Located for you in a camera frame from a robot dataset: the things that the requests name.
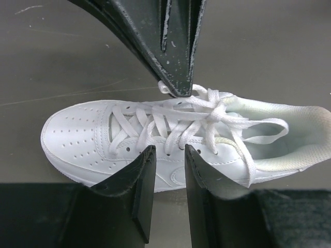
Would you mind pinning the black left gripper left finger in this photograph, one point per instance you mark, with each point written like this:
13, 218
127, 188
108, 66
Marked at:
116, 212

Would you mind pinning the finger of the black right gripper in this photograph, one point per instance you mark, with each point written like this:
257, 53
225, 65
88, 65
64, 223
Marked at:
124, 33
166, 33

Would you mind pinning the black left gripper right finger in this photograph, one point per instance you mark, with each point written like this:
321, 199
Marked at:
223, 213

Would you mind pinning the white sneaker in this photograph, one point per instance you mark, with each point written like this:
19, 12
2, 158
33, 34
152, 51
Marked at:
76, 142

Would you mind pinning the white shoelace of shoe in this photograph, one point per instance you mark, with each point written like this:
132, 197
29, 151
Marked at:
178, 123

